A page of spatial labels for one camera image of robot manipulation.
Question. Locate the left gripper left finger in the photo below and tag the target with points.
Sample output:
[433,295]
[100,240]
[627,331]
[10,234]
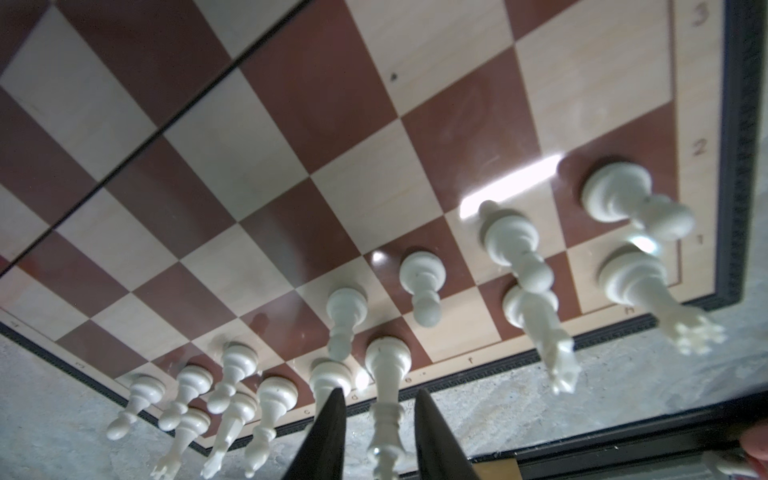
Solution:
[321,455]

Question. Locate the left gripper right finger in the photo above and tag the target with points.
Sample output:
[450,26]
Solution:
[438,452]

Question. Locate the chess board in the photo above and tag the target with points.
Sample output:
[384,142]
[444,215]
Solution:
[185,183]

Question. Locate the white queen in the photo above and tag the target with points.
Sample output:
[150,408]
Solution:
[388,360]

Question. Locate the white pawn tall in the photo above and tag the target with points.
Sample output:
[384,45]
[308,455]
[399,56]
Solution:
[347,308]

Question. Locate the white pawn right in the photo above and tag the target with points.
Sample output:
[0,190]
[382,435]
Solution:
[422,274]

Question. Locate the pink haired doll figure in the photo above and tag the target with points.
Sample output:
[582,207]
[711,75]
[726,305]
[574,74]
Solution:
[751,464]

